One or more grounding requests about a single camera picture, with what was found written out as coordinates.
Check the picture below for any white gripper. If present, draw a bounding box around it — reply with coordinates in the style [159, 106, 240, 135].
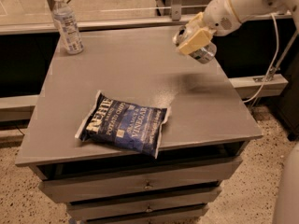
[178, 0, 241, 55]

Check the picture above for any blue potato chips bag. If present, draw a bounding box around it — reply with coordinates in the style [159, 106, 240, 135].
[75, 91, 170, 158]

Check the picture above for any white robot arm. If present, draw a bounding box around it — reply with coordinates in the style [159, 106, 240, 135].
[173, 0, 299, 55]

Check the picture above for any clear plastic water bottle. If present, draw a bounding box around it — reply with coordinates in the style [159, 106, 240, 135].
[52, 0, 83, 54]

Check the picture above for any white cable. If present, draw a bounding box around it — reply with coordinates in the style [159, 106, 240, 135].
[242, 12, 280, 105]

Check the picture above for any grey drawer cabinet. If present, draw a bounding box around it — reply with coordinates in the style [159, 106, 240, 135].
[16, 27, 262, 224]

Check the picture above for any silver 7up soda can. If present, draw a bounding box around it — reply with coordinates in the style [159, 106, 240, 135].
[173, 26, 217, 64]

